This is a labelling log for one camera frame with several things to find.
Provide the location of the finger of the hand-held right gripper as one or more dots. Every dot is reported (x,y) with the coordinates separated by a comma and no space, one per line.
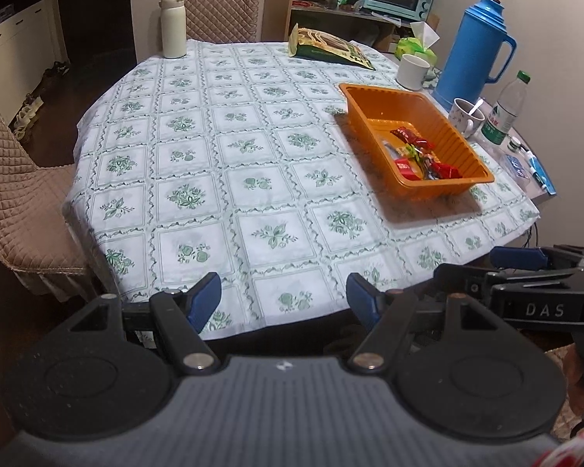
(460,282)
(516,258)

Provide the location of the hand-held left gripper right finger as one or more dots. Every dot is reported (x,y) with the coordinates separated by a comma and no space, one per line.
(365,301)

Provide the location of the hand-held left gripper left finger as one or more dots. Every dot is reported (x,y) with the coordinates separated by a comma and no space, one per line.
(204,301)

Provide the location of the red candy packet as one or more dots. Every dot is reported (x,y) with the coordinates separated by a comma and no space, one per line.
(421,144)
(446,171)

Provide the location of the orange red snack packet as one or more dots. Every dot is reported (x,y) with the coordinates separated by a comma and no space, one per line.
(408,168)

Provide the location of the long dark snack packet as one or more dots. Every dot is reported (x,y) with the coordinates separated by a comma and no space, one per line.
(427,160)

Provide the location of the green brown candy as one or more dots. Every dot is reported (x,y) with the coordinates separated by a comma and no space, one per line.
(409,152)

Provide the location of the red packet with brown picture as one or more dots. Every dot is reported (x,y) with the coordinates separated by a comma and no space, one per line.
(405,133)

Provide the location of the orange plastic tray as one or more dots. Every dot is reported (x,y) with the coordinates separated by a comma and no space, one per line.
(370,107)

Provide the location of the blue white tube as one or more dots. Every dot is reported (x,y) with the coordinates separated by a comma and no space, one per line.
(540,175)

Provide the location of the blue tissue packet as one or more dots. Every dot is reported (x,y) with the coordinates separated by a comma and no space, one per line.
(518,168)

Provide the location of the small white capped bottle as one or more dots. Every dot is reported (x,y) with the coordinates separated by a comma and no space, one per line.
(515,144)

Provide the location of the floral tablecloth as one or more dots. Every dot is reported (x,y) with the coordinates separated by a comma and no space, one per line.
(224,180)

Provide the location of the plastic water bottle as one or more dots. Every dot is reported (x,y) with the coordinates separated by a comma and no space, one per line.
(501,116)

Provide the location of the floral cup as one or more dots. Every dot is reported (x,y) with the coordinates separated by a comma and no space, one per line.
(462,124)

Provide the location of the red white printed cloth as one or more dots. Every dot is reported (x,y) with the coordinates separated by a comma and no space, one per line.
(574,452)

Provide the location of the blue thermos jug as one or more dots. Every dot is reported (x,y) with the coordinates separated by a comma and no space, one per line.
(472,53)

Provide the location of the white paper cup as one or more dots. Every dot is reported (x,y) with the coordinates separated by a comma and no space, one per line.
(411,75)

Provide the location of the quilted beige covered chair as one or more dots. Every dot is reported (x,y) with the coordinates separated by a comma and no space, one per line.
(9,214)
(219,5)

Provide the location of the green tissue pack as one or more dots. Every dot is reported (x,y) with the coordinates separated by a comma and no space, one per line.
(413,46)

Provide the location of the white slippers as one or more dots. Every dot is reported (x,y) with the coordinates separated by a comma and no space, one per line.
(27,116)

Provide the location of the sunflower seed bag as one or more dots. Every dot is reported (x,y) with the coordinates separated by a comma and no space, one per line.
(326,46)

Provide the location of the dark shoes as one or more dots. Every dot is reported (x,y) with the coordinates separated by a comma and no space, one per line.
(57,70)

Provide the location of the white thermos bottle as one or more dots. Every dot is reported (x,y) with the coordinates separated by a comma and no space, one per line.
(173,29)

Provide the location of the wooden shelf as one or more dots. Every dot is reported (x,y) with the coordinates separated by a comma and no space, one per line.
(277,5)

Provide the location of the dark door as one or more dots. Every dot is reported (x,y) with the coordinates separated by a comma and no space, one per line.
(97,0)

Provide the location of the white cabinet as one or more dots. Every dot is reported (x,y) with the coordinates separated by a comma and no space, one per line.
(14,34)

